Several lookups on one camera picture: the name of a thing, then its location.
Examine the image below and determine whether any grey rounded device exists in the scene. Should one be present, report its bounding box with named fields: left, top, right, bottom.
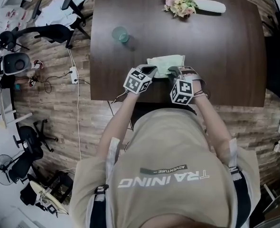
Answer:
left=2, top=52, right=33, bottom=76

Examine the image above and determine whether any person's right hand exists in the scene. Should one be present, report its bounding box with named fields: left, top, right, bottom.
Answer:
left=180, top=66, right=207, bottom=86

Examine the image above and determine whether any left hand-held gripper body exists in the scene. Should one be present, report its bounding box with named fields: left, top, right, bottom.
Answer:
left=123, top=64, right=153, bottom=96

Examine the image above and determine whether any white cable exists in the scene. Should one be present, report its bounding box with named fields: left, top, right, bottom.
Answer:
left=67, top=47, right=83, bottom=161

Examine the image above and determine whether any light green cloth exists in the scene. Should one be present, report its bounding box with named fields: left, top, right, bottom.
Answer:
left=146, top=54, right=186, bottom=79

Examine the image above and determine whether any white vase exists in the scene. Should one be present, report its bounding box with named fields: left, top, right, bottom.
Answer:
left=192, top=0, right=227, bottom=14

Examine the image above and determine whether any white power strip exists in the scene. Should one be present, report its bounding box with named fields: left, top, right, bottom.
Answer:
left=69, top=66, right=79, bottom=84

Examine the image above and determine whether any person's beige shirt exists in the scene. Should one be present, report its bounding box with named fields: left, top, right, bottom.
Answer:
left=68, top=108, right=261, bottom=228

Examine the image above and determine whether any black folding chair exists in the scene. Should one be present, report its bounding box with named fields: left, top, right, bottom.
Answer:
left=0, top=30, right=31, bottom=55

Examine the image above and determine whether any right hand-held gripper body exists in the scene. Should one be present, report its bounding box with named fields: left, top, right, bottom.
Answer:
left=169, top=67, right=194, bottom=105

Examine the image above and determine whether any person's right forearm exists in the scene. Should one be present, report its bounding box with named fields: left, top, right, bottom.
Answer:
left=191, top=81, right=233, bottom=162

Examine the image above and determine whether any black wrist band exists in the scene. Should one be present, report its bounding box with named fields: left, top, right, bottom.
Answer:
left=193, top=90, right=211, bottom=99

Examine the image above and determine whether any pink flower bouquet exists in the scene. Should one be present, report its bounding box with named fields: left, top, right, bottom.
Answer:
left=162, top=0, right=199, bottom=19

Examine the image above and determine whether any clear green glass cup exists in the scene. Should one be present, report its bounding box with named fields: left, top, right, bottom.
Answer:
left=111, top=26, right=130, bottom=44

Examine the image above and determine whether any person's left forearm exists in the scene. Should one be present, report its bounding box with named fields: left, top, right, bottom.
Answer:
left=96, top=92, right=141, bottom=162

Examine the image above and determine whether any white cloth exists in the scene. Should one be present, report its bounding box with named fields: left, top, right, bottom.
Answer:
left=35, top=0, right=90, bottom=30

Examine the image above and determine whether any black standing fan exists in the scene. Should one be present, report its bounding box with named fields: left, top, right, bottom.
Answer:
left=0, top=153, right=15, bottom=187

